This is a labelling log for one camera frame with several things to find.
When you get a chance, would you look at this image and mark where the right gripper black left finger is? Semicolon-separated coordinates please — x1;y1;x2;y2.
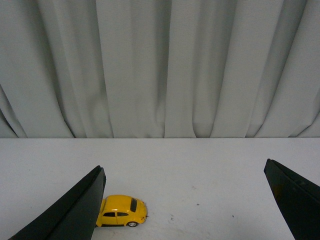
11;165;106;240

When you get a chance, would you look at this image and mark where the yellow beetle toy car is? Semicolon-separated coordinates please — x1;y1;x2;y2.
95;194;148;228

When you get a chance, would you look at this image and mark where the white pleated curtain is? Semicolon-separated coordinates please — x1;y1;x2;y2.
0;0;320;138

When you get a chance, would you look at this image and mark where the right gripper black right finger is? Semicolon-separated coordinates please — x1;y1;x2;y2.
263;158;320;240

